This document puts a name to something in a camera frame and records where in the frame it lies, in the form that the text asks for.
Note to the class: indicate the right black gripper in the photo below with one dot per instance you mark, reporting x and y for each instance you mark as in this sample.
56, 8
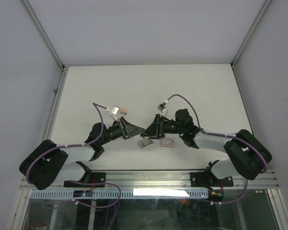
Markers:
156, 129

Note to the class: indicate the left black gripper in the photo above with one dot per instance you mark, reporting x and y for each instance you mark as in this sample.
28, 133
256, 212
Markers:
128, 130

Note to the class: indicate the staple box tray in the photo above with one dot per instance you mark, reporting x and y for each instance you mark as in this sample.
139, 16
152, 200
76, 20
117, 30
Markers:
145, 142

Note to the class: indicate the red white staple box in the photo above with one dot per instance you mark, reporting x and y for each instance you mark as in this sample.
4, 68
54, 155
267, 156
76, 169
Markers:
170, 143

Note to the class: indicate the pink white mini stapler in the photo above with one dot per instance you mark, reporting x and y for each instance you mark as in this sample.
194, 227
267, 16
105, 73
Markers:
123, 111

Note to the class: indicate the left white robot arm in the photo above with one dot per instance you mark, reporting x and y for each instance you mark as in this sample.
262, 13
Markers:
49, 163

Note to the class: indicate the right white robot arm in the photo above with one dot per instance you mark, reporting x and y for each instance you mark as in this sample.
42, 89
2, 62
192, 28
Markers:
247, 156

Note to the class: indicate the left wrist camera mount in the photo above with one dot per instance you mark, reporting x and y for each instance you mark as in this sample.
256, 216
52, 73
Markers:
113, 112

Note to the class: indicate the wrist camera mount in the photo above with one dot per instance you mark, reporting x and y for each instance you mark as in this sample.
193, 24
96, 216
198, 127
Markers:
162, 107
113, 112

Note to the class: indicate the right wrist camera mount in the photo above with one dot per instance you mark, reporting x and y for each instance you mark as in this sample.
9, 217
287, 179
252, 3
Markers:
162, 107

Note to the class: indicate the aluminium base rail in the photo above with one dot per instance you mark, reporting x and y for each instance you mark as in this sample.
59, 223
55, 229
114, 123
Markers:
177, 179

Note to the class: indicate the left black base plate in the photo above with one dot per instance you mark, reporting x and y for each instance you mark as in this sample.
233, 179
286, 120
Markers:
95, 179

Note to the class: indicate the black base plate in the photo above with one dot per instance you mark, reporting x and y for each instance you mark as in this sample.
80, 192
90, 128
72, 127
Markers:
206, 180
95, 179

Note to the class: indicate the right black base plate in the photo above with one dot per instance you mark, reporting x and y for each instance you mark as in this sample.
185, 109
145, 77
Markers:
206, 180

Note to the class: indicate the left aluminium frame post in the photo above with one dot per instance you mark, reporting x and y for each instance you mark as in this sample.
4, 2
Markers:
43, 34

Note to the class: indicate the aluminium frame post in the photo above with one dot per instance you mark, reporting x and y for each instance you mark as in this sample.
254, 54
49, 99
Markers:
251, 31
43, 34

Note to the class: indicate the white slotted cable duct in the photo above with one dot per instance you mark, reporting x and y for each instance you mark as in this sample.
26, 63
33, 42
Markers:
124, 194

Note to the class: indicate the right aluminium frame post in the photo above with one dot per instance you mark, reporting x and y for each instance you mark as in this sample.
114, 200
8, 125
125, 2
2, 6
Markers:
251, 31

